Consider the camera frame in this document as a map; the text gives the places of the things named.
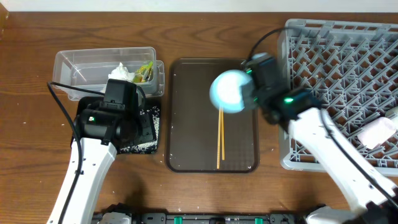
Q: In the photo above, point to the white rice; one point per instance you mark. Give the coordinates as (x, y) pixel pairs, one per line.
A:
(154, 130)

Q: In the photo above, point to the white cup green inside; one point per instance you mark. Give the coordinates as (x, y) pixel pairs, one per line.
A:
(392, 113)

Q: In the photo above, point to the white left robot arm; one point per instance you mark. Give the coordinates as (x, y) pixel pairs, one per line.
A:
(115, 121)

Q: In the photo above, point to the clear plastic bin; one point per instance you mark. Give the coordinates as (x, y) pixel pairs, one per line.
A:
(89, 68)

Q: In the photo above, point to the light blue rice bowl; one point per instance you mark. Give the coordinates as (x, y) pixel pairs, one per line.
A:
(225, 91)

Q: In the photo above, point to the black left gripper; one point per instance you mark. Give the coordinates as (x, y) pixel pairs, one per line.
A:
(127, 144)

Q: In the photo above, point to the yellow green snack wrapper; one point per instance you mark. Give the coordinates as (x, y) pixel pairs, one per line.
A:
(144, 73)

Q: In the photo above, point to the wooden chopstick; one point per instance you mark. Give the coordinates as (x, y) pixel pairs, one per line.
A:
(219, 139)
(222, 135)

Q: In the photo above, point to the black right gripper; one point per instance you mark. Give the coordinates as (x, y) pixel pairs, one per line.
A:
(255, 104)

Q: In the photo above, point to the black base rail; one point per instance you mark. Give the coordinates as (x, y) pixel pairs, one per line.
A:
(121, 213)

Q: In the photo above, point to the grey dishwasher rack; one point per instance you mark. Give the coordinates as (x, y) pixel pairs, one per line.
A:
(351, 67)

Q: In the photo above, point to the white cup pink inside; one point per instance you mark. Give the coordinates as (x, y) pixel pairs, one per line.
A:
(377, 132)

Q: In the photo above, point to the dark brown serving tray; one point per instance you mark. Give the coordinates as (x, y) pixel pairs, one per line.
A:
(193, 122)

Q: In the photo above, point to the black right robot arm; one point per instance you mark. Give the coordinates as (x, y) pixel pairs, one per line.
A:
(372, 197)

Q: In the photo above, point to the black plastic tray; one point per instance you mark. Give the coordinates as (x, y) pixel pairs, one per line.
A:
(154, 146)

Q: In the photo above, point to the white tissue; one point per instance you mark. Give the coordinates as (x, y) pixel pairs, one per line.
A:
(121, 73)

